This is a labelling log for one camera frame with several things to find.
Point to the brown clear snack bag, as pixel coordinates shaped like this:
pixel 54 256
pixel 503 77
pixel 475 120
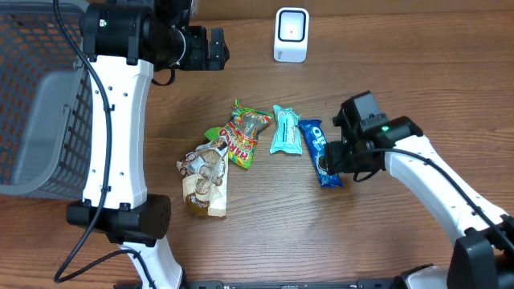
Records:
pixel 204 186

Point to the teal snack packet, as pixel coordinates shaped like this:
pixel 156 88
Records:
pixel 287 136

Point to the green Haribo gummy bag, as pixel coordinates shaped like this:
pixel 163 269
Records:
pixel 243 131

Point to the blue Oreo cookie pack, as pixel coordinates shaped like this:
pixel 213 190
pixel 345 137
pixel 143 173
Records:
pixel 316 141

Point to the white barcode scanner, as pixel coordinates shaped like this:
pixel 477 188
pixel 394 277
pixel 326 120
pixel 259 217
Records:
pixel 291 35

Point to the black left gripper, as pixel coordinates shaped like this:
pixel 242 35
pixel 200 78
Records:
pixel 200 60

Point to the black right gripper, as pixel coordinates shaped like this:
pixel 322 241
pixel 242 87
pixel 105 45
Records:
pixel 336 164

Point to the grey plastic mesh basket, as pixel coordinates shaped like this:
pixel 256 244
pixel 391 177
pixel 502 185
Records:
pixel 46 106

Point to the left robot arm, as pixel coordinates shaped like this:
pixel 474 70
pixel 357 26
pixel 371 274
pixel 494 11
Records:
pixel 123 44

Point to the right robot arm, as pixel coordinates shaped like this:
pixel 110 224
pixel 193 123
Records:
pixel 480 232

